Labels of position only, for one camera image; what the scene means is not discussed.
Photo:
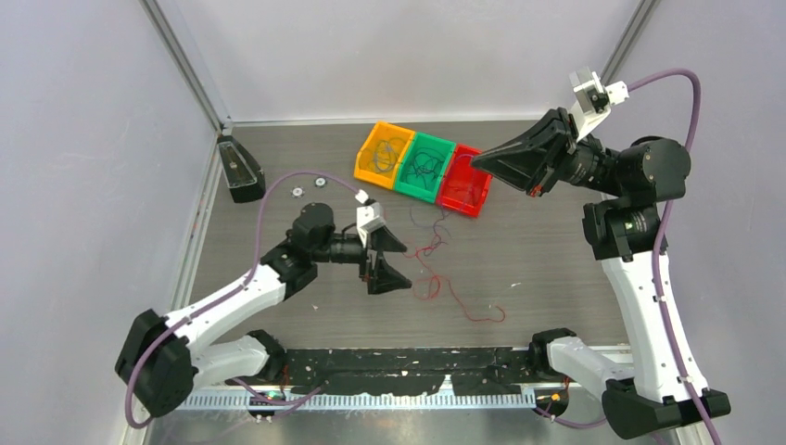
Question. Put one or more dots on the perforated metal cable rail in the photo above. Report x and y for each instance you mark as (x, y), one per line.
(233, 400)

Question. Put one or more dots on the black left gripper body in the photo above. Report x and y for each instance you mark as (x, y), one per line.
(350, 250)

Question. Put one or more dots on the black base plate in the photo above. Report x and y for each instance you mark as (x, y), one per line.
(408, 372)

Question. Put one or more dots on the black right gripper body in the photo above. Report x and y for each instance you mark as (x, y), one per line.
(592, 165)

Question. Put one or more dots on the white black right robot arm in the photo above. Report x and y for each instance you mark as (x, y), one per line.
(663, 388)

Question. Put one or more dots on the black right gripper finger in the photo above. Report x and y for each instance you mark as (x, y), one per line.
(555, 131)
(529, 173)

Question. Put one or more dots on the red plastic bin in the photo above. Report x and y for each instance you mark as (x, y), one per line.
(463, 189)

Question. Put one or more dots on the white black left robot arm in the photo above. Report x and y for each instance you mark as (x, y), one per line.
(165, 357)

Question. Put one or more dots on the black wedge stand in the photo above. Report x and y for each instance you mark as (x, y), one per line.
(243, 174)

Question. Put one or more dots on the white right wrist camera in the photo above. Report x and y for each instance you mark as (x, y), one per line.
(594, 100)

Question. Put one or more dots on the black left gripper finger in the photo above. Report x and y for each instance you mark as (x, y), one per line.
(382, 240)
(383, 278)

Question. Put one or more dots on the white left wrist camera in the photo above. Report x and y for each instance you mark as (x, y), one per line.
(369, 217)

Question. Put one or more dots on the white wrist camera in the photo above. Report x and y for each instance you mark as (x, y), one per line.
(594, 100)
(369, 217)

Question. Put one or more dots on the green plastic bin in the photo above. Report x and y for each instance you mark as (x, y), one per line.
(421, 172)

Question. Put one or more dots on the yellow plastic bin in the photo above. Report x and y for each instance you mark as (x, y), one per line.
(379, 158)

